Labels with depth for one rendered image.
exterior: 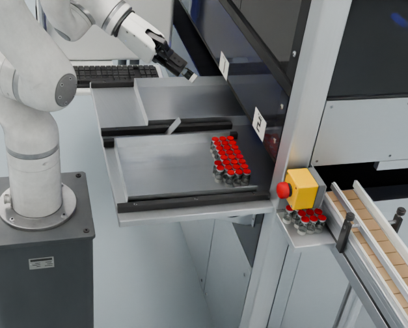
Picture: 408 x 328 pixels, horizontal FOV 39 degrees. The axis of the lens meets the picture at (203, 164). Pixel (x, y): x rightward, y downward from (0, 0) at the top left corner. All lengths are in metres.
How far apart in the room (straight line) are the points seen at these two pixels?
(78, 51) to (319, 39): 1.22
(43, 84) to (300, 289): 0.99
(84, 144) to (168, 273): 1.02
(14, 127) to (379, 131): 0.86
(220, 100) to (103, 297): 0.96
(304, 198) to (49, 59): 0.65
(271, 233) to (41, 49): 0.76
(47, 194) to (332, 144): 0.69
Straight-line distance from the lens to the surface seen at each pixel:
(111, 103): 1.88
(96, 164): 3.07
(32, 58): 1.19
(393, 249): 1.43
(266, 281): 1.71
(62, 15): 1.32
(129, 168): 1.59
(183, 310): 2.39
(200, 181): 1.56
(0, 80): 1.27
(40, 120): 1.34
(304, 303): 1.86
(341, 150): 1.47
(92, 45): 2.27
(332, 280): 1.82
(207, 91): 1.98
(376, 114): 1.45
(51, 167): 1.38
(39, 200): 1.42
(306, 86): 1.32
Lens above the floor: 1.84
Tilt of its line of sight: 36 degrees down
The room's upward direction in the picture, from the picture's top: 7 degrees clockwise
